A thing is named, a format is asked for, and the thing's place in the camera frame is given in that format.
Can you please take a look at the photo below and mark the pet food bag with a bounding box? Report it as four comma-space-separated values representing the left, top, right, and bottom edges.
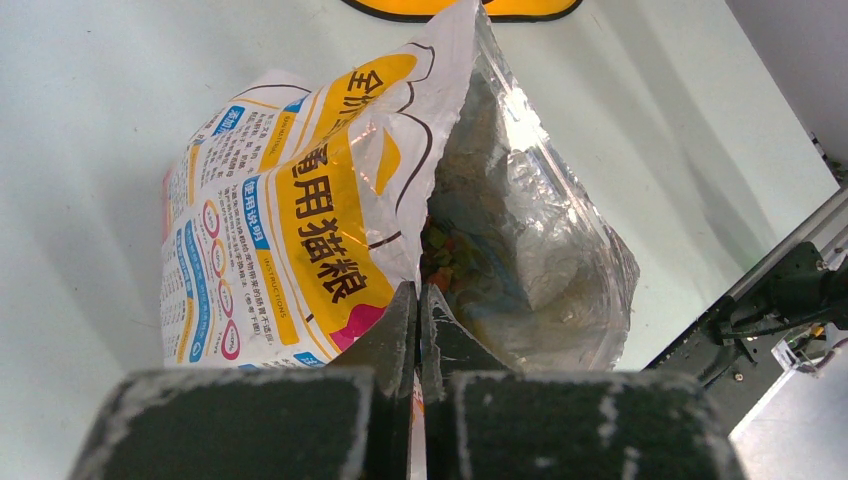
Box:
160, 1, 639, 371

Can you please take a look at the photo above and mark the pet food kibble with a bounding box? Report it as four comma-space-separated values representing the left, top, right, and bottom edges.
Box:
420, 219, 481, 294

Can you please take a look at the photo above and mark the yellow double pet bowl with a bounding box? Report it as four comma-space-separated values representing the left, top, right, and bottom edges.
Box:
341, 0, 586, 24

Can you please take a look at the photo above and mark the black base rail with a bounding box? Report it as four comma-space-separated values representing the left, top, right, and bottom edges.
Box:
648, 241, 847, 430

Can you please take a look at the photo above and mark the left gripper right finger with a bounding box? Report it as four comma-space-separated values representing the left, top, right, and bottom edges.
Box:
419, 286, 745, 479

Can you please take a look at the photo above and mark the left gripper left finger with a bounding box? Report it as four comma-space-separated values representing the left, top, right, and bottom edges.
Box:
70, 282, 418, 479

